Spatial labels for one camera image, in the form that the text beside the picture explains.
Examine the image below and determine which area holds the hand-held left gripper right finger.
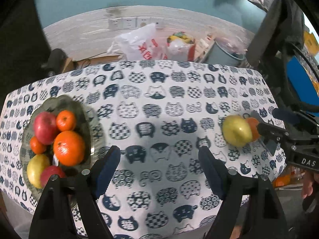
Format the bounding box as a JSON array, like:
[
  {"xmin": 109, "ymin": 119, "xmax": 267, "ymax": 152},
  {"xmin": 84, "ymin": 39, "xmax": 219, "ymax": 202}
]
[{"xmin": 198, "ymin": 146, "xmax": 291, "ymax": 239}]

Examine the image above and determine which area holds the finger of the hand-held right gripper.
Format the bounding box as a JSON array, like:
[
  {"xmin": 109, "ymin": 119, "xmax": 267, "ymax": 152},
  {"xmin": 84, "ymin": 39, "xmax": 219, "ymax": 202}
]
[
  {"xmin": 272, "ymin": 108, "xmax": 319, "ymax": 135},
  {"xmin": 257, "ymin": 121, "xmax": 292, "ymax": 158}
]

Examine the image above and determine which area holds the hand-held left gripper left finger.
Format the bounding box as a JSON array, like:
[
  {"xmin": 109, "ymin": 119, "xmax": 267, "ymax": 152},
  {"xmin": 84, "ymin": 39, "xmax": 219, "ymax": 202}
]
[{"xmin": 29, "ymin": 146, "xmax": 121, "ymax": 239}]

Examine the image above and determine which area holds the small tangerine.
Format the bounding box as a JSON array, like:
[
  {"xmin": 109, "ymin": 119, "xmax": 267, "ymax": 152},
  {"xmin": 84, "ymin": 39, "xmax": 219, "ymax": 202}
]
[
  {"xmin": 56, "ymin": 110, "xmax": 76, "ymax": 132},
  {"xmin": 29, "ymin": 136, "xmax": 47, "ymax": 155},
  {"xmin": 245, "ymin": 117, "xmax": 262, "ymax": 141}
]

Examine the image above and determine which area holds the large orange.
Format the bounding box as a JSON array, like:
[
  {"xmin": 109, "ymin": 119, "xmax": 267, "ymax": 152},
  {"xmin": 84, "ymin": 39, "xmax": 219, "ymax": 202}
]
[{"xmin": 53, "ymin": 131, "xmax": 86, "ymax": 166}]

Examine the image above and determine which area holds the red apple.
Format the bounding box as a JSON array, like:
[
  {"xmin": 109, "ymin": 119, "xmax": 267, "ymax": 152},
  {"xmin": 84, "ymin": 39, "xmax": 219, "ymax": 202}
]
[
  {"xmin": 33, "ymin": 112, "xmax": 58, "ymax": 145},
  {"xmin": 40, "ymin": 166, "xmax": 66, "ymax": 187}
]

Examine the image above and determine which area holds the green glass plate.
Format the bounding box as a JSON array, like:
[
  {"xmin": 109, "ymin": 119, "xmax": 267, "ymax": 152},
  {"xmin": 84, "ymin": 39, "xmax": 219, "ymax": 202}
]
[{"xmin": 19, "ymin": 95, "xmax": 101, "ymax": 208}]

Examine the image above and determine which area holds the person's right hand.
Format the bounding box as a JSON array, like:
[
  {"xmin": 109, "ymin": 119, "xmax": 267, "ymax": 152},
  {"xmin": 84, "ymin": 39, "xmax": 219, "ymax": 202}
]
[{"xmin": 301, "ymin": 172, "xmax": 315, "ymax": 200}]

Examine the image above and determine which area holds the cat print tablecloth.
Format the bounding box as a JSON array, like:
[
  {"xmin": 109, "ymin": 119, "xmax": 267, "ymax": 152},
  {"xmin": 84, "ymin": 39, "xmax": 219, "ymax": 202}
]
[{"xmin": 0, "ymin": 60, "xmax": 286, "ymax": 239}]

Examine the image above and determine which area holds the grey-blue bucket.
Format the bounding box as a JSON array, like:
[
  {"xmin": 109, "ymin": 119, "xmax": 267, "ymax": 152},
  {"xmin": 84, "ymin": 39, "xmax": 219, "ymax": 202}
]
[{"xmin": 207, "ymin": 40, "xmax": 246, "ymax": 67}]

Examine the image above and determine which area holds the dark hanging clothing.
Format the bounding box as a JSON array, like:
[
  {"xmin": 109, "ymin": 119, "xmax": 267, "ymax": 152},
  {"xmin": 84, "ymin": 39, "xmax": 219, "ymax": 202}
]
[{"xmin": 247, "ymin": 0, "xmax": 306, "ymax": 70}]

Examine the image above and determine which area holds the cardboard box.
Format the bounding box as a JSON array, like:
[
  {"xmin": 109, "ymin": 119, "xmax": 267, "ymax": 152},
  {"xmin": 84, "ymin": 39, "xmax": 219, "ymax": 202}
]
[{"xmin": 62, "ymin": 58, "xmax": 76, "ymax": 72}]

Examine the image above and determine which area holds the black rounded device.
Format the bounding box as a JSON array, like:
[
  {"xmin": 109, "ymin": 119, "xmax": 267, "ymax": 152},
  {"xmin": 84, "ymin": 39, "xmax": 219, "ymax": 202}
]
[{"xmin": 41, "ymin": 48, "xmax": 67, "ymax": 77}]

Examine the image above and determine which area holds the colourful snack packet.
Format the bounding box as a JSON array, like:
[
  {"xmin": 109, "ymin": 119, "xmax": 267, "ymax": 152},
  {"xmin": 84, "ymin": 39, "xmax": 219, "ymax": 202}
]
[{"xmin": 166, "ymin": 32, "xmax": 195, "ymax": 46}]

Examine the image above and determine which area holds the white plastic bag red print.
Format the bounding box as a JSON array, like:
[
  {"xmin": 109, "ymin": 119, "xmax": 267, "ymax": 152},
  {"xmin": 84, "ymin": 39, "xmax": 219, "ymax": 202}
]
[{"xmin": 107, "ymin": 23, "xmax": 168, "ymax": 61}]

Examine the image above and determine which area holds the white wall socket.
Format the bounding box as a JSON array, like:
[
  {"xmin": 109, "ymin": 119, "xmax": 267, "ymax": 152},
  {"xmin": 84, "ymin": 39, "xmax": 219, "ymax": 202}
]
[
  {"xmin": 124, "ymin": 17, "xmax": 137, "ymax": 29},
  {"xmin": 137, "ymin": 17, "xmax": 151, "ymax": 28},
  {"xmin": 108, "ymin": 19, "xmax": 124, "ymax": 30}
]

